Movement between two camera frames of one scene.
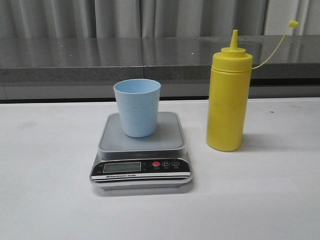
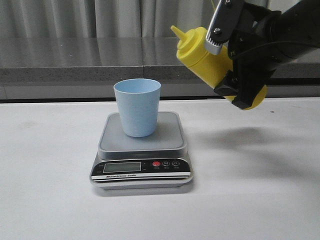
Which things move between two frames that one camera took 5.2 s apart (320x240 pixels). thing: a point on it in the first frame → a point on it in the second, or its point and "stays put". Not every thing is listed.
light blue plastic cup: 137,100 stays put
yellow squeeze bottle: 228,94 → 193,54
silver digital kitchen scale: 156,162 stays put
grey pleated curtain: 153,18 stays put
